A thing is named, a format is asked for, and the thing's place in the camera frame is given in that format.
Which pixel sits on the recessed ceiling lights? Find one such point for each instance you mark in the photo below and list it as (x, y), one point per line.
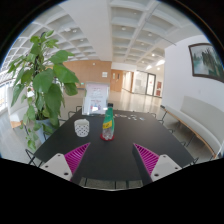
(150, 34)

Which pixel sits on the green plastic drink bottle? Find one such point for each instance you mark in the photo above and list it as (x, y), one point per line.
(108, 121)

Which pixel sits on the white patterned cup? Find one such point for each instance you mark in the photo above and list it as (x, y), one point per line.
(81, 128)

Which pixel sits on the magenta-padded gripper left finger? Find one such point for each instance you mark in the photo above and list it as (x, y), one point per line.
(75, 156)

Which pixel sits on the clear acrylic sign stand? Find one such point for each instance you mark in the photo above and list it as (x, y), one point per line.
(96, 96)

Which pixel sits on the framed landscape picture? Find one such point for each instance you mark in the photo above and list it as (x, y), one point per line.
(206, 61)

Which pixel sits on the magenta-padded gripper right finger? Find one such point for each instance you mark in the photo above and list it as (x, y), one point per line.
(148, 159)

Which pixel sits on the long white bench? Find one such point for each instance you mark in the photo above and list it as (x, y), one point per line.
(200, 116)

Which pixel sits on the potted green leafy plant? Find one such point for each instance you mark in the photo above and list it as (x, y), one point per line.
(45, 80)

